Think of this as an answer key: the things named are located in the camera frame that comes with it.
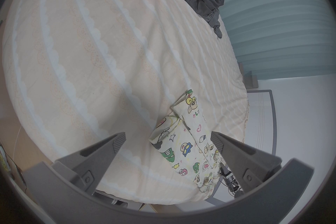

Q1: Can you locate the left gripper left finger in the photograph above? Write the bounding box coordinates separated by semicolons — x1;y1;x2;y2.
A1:
53;132;127;195

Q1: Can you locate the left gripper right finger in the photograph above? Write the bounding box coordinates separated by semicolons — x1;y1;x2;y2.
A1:
211;132;283;193

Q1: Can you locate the white printed pyjama top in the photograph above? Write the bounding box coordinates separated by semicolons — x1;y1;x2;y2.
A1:
148;89;226;193

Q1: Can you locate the bed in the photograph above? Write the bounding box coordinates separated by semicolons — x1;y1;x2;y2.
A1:
1;0;259;204

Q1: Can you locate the blue-green curtain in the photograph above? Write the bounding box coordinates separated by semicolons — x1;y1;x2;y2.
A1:
189;0;336;80

